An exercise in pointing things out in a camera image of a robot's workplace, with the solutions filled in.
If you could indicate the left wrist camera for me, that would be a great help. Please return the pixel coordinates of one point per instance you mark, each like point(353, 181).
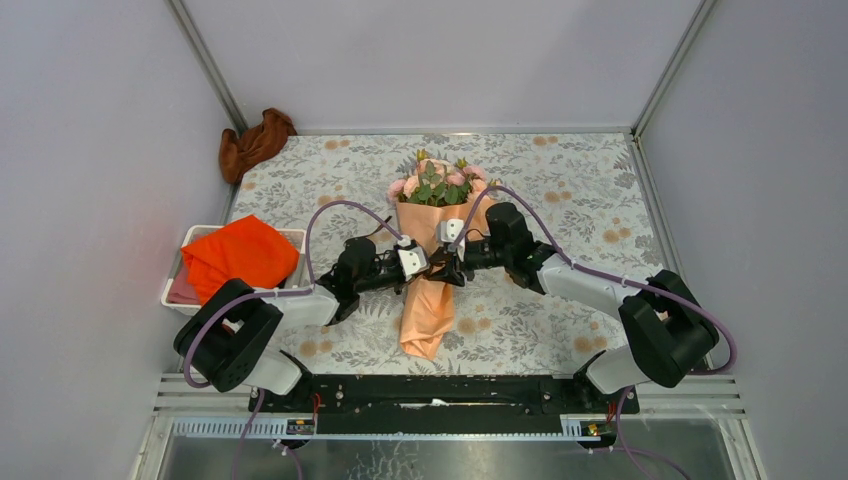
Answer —
point(412, 257)

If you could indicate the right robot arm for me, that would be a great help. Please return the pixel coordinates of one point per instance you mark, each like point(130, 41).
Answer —
point(667, 333)

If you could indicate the peach wrapping paper sheet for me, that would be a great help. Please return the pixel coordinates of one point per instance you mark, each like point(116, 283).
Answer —
point(429, 309)

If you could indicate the white plastic basket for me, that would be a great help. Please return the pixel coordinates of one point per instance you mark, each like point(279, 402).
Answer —
point(180, 296)

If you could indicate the black mounting base rail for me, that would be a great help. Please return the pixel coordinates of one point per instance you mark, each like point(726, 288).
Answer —
point(453, 404)

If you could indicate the brown cloth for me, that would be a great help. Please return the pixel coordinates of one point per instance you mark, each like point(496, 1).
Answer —
point(240, 153)

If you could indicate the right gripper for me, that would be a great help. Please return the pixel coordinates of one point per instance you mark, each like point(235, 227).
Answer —
point(450, 272)

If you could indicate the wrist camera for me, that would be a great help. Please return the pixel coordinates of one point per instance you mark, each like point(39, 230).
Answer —
point(412, 257)
point(450, 234)

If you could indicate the pink fake flower bunch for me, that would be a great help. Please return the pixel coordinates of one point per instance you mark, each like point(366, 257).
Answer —
point(474, 179)

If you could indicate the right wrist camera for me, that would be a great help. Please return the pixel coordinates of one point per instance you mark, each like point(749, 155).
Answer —
point(450, 234)

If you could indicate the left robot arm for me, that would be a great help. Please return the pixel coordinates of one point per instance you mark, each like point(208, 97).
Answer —
point(228, 341)

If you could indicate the orange cloth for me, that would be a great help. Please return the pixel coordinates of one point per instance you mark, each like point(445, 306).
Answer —
point(247, 249)

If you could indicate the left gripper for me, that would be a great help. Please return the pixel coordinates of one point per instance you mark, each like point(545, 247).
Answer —
point(394, 255)

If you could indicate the floral patterned table mat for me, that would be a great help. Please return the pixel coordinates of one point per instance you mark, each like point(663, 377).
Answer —
point(584, 191)

